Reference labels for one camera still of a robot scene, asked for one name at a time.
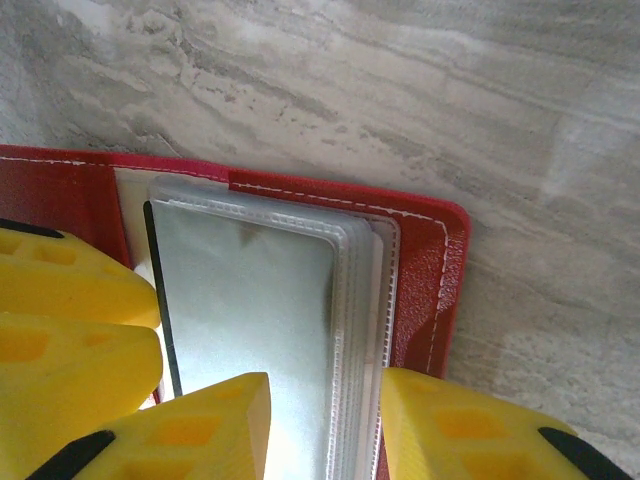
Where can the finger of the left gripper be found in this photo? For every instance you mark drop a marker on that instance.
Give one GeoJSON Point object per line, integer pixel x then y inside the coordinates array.
{"type": "Point", "coordinates": [70, 380]}
{"type": "Point", "coordinates": [65, 280]}

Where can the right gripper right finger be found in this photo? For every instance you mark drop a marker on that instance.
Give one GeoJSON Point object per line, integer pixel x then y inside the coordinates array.
{"type": "Point", "coordinates": [465, 435]}

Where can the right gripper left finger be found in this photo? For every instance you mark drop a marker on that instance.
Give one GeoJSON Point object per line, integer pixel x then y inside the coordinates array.
{"type": "Point", "coordinates": [190, 435]}

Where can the silver credit card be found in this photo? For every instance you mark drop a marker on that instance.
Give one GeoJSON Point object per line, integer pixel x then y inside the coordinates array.
{"type": "Point", "coordinates": [250, 300]}

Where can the red card holder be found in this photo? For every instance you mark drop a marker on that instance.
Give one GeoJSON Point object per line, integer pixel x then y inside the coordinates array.
{"type": "Point", "coordinates": [425, 280]}

